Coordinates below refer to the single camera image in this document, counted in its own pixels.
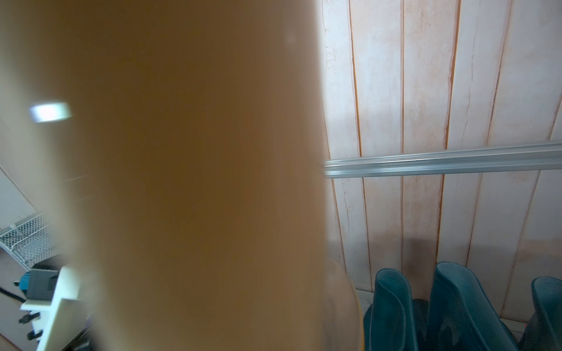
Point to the beige boot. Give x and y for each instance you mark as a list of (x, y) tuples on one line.
[(178, 148)]

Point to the large teal boot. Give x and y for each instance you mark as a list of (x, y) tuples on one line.
[(389, 322)]

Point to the white wire shelf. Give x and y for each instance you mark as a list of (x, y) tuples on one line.
[(30, 241)]

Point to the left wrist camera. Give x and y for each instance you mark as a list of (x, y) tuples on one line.
[(55, 310)]

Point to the aluminium frame rail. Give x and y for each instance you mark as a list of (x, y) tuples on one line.
[(531, 157)]

